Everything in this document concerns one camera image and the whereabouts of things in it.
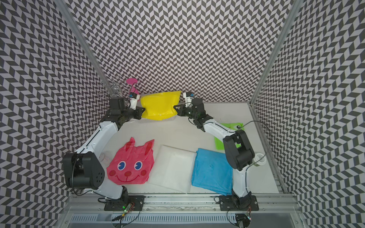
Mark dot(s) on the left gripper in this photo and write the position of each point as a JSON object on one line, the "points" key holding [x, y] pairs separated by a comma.
{"points": [[139, 110]]}

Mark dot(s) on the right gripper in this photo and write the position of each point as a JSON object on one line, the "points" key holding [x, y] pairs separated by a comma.
{"points": [[180, 112]]}

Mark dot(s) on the yellow raincoat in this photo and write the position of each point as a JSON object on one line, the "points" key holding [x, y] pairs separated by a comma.
{"points": [[160, 106]]}

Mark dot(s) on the pink bunny raincoat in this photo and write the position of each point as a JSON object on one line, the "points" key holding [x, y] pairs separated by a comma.
{"points": [[132, 164]]}

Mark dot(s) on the white raincoat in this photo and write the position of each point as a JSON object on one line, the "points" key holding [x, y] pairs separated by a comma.
{"points": [[173, 169]]}

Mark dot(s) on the blue raincoat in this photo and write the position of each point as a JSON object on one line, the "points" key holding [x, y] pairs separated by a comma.
{"points": [[212, 172]]}

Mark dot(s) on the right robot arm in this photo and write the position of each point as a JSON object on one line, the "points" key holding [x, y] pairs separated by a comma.
{"points": [[238, 149]]}

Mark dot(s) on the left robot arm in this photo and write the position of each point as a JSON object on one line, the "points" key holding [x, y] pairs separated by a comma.
{"points": [[83, 169]]}

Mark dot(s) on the green frog folded raincoat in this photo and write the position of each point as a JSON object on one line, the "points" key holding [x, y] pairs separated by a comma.
{"points": [[233, 127]]}

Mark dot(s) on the pink plastic wine glass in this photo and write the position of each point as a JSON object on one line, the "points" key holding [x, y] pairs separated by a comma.
{"points": [[133, 86]]}

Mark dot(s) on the chrome glass holder stand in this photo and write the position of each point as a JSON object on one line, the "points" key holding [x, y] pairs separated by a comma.
{"points": [[110, 89]]}

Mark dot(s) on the white tape roll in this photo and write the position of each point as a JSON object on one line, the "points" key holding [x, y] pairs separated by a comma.
{"points": [[259, 159]]}

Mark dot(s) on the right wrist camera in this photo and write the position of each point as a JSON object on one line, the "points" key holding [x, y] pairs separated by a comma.
{"points": [[188, 96]]}

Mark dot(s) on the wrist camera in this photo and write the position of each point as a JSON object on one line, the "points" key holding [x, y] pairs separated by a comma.
{"points": [[133, 100], [188, 96]]}

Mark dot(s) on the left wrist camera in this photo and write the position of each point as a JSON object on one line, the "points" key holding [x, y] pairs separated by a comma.
{"points": [[133, 100]]}

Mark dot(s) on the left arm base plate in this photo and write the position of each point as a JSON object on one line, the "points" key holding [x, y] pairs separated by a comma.
{"points": [[137, 202]]}

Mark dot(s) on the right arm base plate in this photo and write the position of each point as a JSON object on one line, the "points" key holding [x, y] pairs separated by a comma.
{"points": [[233, 203]]}

